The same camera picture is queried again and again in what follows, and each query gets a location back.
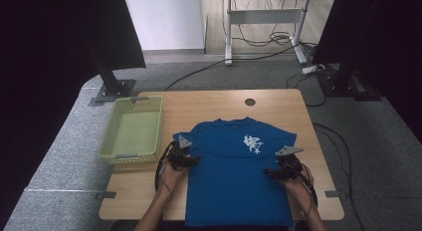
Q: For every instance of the white desk frame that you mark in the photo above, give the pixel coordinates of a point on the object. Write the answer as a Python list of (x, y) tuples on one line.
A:
[(265, 16)]

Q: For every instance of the person's right hand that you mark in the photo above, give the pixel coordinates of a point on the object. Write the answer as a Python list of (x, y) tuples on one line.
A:
[(302, 189)]

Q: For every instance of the dark round table grommet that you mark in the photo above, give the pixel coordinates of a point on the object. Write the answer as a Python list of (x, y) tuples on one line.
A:
[(250, 102)]

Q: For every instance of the white power strip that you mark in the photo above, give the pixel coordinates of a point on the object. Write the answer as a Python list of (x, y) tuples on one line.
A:
[(310, 69)]

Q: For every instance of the blue t-shirt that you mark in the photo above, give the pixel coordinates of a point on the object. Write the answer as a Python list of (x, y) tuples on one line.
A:
[(232, 184)]

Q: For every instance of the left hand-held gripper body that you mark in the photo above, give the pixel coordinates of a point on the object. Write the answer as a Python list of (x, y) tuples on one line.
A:
[(177, 158)]

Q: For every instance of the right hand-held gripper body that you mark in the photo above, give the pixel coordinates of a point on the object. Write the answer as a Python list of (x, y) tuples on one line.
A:
[(290, 168)]

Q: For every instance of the person's left hand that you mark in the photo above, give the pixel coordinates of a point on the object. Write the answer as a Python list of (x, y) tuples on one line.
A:
[(170, 181)]

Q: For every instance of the black curtain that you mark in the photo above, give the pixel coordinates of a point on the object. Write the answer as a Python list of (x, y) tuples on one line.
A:
[(49, 58), (381, 32)]

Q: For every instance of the black metal stand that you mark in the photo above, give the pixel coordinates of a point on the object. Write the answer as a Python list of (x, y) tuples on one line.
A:
[(114, 90), (341, 83)]

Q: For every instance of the grey tape strip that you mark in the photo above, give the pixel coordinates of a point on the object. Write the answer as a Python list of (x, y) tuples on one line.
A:
[(331, 193), (106, 194)]

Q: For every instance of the green plastic basket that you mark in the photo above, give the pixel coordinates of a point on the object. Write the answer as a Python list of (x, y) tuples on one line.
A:
[(136, 131)]

